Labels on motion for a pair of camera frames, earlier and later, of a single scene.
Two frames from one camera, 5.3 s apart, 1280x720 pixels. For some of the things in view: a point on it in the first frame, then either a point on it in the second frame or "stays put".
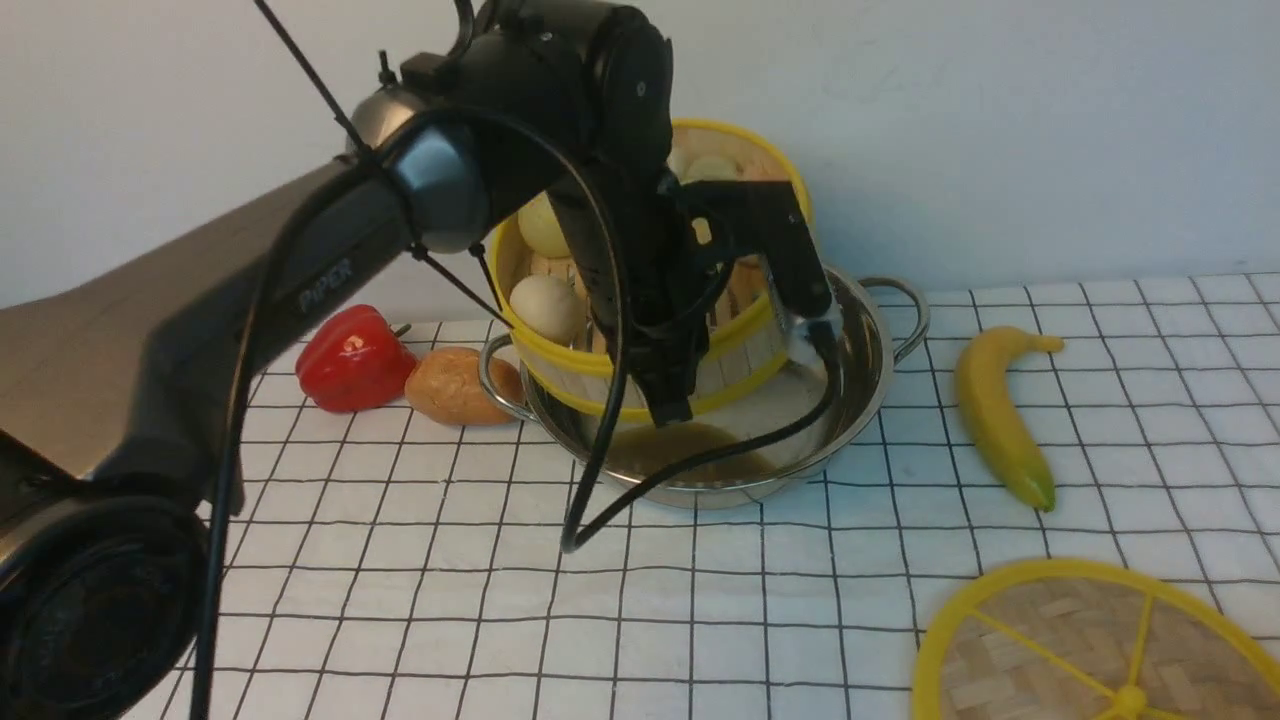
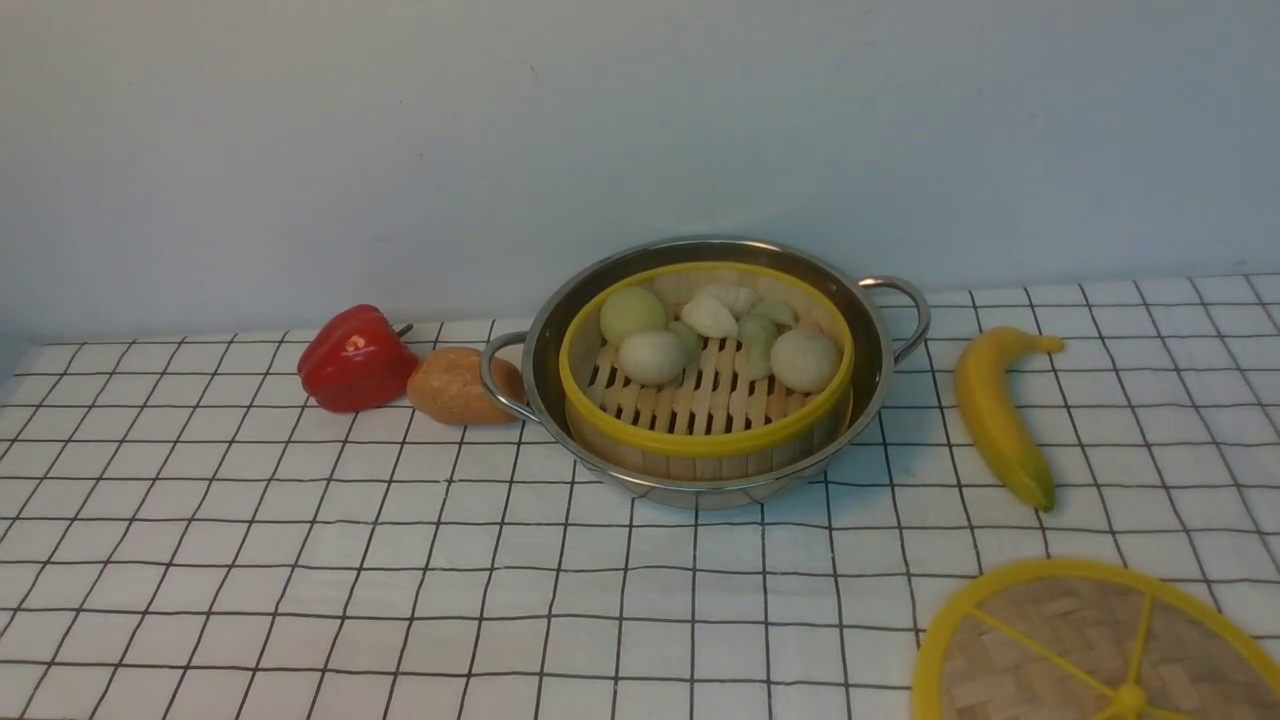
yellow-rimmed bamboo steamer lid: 1094,639 stays put
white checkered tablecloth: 389,565 stays put
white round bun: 715,162 -> 806,360
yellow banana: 982,368 stays put
